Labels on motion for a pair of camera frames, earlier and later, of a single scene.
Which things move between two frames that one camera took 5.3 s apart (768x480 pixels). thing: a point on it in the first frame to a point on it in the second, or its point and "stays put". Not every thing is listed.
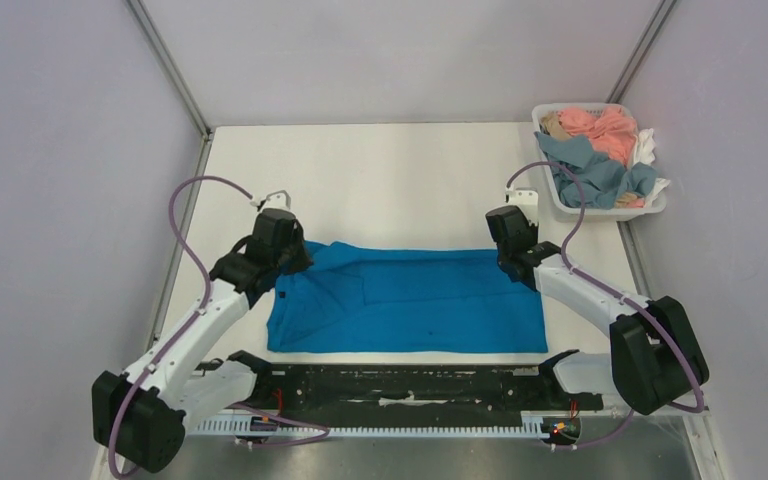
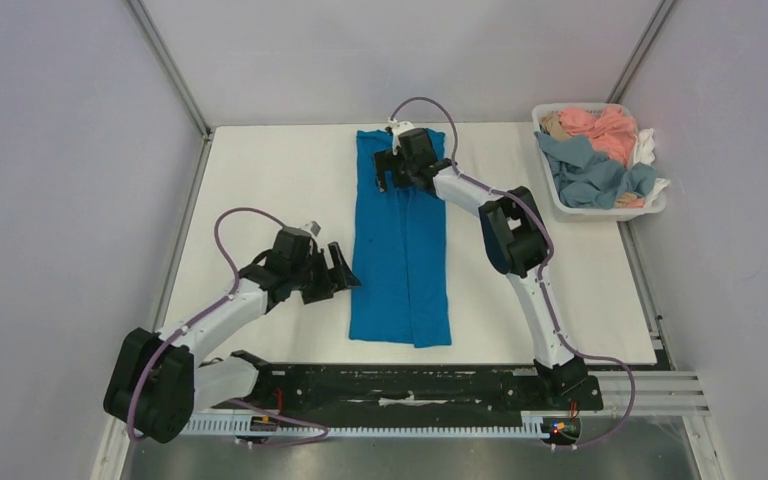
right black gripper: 508,259 to 391,169
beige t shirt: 551,123 stays put
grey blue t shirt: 604,182 stays put
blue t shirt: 407,301 to 398,284
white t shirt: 644,154 stays put
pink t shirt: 612,131 stays put
